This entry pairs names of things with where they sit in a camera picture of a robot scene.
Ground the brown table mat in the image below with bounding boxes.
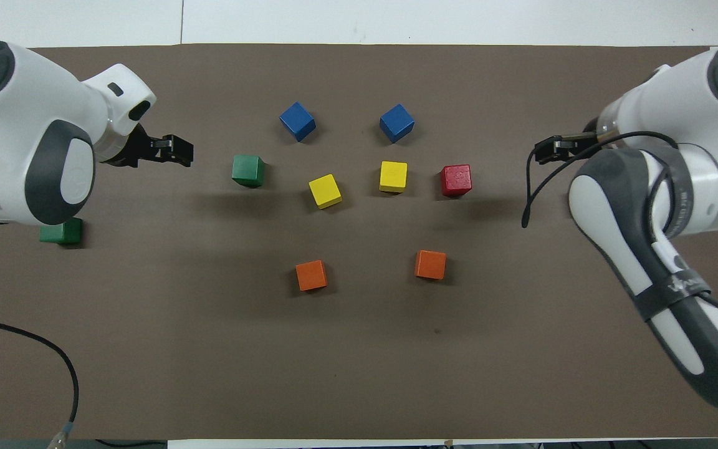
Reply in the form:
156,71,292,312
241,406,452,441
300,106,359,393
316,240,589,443
0,42,718,440

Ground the orange wooden cube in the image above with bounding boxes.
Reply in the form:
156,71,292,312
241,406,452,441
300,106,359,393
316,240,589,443
295,259,328,292
414,249,447,281

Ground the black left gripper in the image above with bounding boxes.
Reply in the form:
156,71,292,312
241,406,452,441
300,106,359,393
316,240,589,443
105,123,194,168

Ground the black arm gripper cable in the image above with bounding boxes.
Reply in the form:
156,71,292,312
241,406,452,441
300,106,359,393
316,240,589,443
0,315,80,449
521,130,687,238

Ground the black table edge cable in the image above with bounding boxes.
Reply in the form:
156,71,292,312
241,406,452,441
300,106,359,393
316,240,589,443
94,438,168,448

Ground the black right arm gripper cable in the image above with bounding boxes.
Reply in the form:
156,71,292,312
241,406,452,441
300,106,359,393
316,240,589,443
521,130,687,238

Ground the red wooden cube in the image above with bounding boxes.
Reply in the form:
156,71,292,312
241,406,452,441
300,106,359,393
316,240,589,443
440,164,473,198

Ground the black left arm gripper cable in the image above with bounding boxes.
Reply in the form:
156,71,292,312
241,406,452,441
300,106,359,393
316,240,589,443
0,315,80,449

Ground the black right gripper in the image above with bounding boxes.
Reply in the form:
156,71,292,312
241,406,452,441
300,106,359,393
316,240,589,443
535,132,609,165

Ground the yellow wooden cube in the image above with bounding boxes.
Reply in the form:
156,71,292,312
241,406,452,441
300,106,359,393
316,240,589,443
379,160,408,194
308,173,343,210

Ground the green wooden cube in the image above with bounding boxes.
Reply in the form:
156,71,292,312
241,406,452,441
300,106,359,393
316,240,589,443
39,217,84,246
232,155,266,188

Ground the blue wooden cube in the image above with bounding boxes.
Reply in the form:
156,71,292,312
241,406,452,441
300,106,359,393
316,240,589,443
379,103,415,144
279,101,317,143

